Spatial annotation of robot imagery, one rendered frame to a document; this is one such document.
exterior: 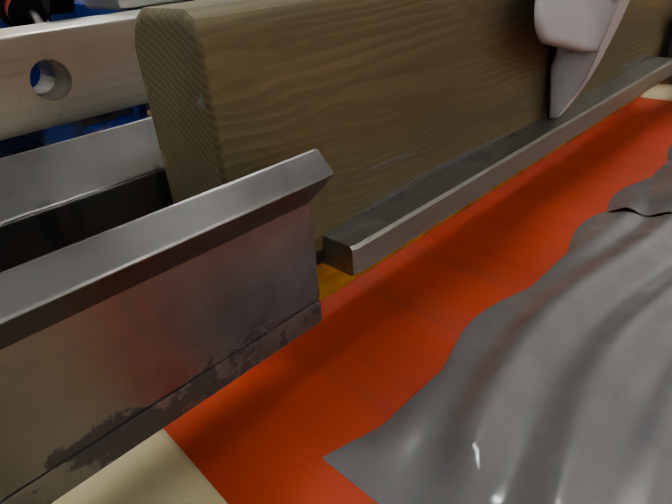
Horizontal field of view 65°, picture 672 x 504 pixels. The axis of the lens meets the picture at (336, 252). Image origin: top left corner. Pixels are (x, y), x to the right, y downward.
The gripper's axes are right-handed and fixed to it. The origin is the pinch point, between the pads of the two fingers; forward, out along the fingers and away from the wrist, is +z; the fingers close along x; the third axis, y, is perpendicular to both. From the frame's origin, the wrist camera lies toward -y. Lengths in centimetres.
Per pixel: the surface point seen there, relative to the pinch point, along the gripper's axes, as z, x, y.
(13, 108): 0.2, -20.5, 16.5
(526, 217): 5.4, 2.4, 3.0
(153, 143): -1.7, -2.4, 17.6
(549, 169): 5.5, 0.7, -3.0
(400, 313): 5.3, 2.5, 12.4
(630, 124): 5.6, 1.4, -13.0
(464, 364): 5.1, 5.7, 13.4
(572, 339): 4.9, 7.7, 10.5
